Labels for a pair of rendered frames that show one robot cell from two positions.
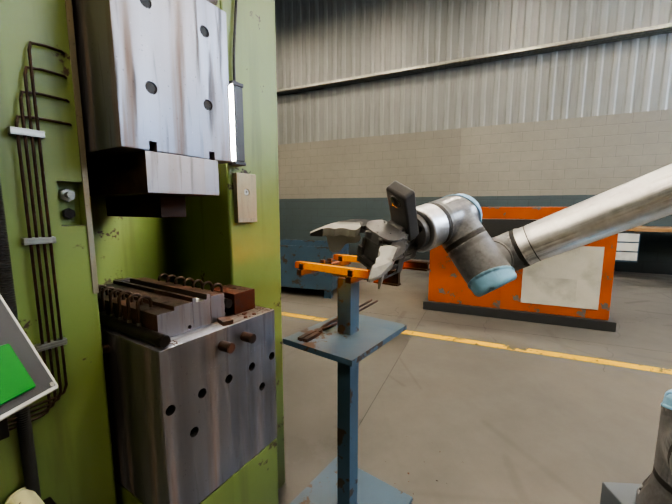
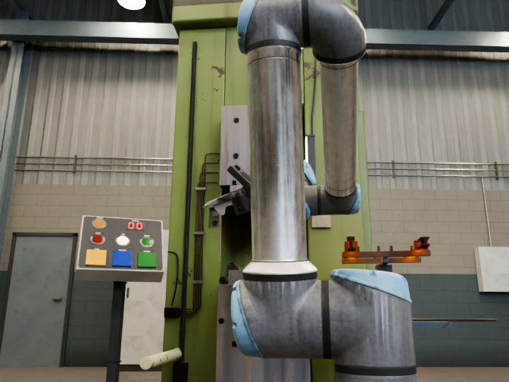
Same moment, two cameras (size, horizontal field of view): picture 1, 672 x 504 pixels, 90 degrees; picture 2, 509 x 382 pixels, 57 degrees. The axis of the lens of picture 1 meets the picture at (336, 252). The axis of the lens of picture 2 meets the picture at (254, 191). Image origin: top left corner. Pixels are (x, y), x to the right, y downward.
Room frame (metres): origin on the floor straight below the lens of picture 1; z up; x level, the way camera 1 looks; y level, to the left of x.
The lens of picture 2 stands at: (-0.02, -1.47, 0.78)
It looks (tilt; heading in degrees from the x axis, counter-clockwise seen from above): 15 degrees up; 64
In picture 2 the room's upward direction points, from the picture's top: straight up
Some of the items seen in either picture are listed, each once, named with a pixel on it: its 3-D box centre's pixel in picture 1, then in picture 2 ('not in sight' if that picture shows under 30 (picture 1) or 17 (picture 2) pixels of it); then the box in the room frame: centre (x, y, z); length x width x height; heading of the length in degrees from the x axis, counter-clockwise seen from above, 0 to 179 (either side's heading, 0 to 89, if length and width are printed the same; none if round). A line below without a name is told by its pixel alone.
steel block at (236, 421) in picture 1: (171, 376); (267, 336); (1.02, 0.53, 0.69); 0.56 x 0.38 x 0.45; 58
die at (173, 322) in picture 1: (150, 301); (255, 278); (0.97, 0.56, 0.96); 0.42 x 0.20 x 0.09; 58
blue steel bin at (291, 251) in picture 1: (303, 266); not in sight; (5.02, 0.50, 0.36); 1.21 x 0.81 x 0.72; 72
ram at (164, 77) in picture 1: (149, 92); (264, 158); (1.01, 0.53, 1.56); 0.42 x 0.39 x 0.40; 58
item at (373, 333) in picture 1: (348, 333); (387, 324); (1.23, -0.05, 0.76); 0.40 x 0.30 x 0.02; 144
